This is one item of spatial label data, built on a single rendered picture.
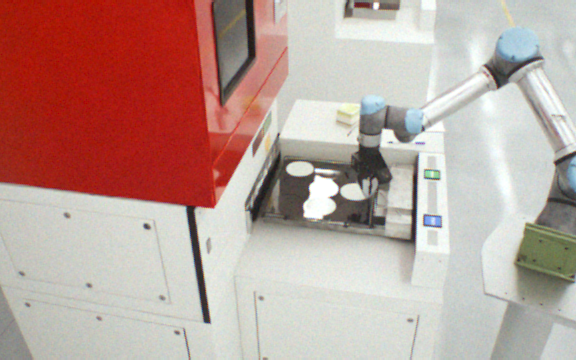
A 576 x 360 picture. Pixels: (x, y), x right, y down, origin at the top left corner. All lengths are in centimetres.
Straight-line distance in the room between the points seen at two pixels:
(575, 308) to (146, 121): 128
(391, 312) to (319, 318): 23
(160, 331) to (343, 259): 60
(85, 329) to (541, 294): 138
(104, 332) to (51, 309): 18
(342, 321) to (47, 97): 106
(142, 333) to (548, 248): 123
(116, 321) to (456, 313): 166
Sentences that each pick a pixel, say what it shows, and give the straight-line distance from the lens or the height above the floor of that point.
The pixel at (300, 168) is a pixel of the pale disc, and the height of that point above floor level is 90.
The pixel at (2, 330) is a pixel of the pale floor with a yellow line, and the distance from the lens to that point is 295.
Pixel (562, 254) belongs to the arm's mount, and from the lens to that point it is 177.
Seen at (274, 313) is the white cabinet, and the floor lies 68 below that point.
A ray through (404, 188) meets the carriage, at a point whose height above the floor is 88.
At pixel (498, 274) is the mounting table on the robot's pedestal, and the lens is 177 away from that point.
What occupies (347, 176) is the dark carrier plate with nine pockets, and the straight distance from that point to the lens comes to 195.
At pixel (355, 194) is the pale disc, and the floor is 90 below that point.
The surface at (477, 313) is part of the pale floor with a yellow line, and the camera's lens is 279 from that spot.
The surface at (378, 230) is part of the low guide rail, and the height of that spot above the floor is 85.
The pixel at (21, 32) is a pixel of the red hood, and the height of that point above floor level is 163.
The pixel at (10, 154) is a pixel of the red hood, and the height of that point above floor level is 132.
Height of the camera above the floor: 198
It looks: 33 degrees down
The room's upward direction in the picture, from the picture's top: 1 degrees counter-clockwise
